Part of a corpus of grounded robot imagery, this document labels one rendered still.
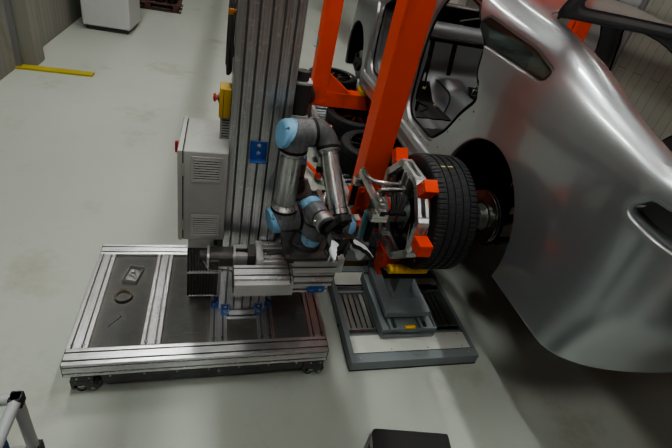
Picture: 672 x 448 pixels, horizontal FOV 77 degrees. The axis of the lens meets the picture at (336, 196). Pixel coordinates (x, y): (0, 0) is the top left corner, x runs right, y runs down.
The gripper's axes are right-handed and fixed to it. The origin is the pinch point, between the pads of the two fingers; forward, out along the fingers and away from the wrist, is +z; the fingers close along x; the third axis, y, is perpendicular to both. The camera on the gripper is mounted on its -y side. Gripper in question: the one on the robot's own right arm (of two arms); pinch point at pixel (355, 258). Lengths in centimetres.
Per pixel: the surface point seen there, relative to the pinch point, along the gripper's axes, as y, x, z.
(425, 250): 28, -72, -32
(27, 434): 51, 86, 3
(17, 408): 37, 88, 4
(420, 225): 19, -71, -41
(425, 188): 1, -69, -47
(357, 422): 118, -51, -3
